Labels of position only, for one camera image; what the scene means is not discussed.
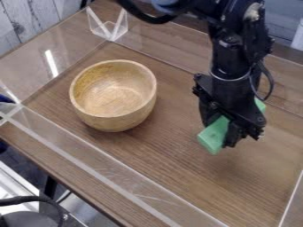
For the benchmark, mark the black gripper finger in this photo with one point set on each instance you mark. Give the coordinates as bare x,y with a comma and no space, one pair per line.
209,111
237,131

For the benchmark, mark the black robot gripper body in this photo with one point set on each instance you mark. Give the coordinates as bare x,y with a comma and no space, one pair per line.
233,93

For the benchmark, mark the green rectangular block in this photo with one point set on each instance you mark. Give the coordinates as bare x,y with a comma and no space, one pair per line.
211,137

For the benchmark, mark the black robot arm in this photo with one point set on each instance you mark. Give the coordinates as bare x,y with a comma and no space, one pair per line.
236,30

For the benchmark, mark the black table leg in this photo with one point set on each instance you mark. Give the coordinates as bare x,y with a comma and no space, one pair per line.
51,186

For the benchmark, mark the clear acrylic tray wall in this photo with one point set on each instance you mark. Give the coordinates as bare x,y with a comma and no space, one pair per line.
149,177

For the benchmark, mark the black metal bracket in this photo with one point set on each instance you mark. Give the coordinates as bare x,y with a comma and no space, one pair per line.
48,210

